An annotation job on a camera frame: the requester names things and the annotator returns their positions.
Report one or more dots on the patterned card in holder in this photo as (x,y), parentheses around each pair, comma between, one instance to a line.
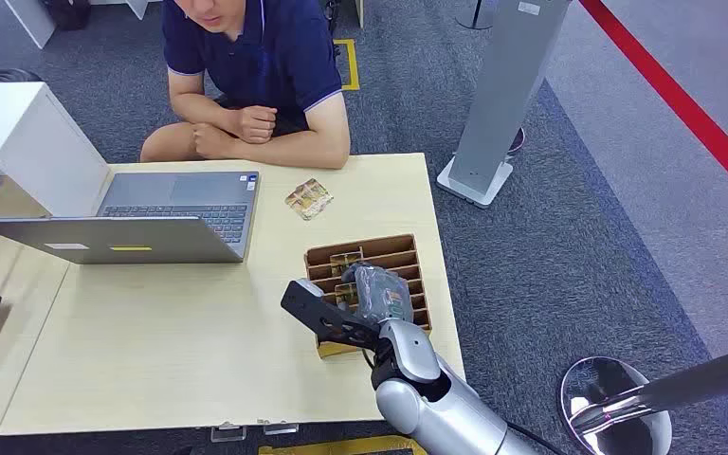
(345,260)
(345,295)

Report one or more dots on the white furniture panel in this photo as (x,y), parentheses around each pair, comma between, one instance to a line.
(31,22)

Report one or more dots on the dark stanchion base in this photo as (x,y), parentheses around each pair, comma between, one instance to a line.
(474,19)

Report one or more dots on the chrome stanchion base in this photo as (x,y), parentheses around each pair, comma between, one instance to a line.
(615,408)

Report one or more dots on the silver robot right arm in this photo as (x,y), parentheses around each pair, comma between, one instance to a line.
(439,408)

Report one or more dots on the brown cardboard card holder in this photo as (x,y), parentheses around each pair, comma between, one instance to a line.
(395,251)

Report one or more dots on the person's left hand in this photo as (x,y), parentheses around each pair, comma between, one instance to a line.
(210,141)

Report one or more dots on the yellow floor tape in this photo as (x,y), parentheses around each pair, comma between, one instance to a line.
(351,447)

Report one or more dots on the metal table clamp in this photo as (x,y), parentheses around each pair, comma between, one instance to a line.
(278,428)
(228,433)

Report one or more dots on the red barrier belt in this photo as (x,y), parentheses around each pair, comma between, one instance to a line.
(684,107)

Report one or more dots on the white box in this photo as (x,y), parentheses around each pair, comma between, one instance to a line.
(25,138)

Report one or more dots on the grey laptop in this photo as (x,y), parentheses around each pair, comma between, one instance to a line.
(175,213)

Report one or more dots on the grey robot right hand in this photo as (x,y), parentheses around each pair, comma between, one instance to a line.
(381,294)

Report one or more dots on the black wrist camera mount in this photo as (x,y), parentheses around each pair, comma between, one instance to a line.
(326,317)

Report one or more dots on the person's right hand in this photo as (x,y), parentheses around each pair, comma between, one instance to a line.
(258,123)

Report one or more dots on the person's right forearm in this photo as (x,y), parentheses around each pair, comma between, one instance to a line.
(207,110)

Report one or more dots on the person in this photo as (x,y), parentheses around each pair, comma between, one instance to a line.
(257,56)

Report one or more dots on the chrome stanchion post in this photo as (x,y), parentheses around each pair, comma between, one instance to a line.
(684,383)

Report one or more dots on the grey pillar with white base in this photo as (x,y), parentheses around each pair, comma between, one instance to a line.
(502,94)

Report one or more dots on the black bag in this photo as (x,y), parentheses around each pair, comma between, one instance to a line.
(69,12)

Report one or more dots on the person's left forearm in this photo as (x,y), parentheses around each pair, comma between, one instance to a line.
(288,151)

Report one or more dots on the patterned card stack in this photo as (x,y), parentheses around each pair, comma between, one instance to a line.
(309,198)

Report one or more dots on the black round object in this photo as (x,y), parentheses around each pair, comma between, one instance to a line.
(0,75)

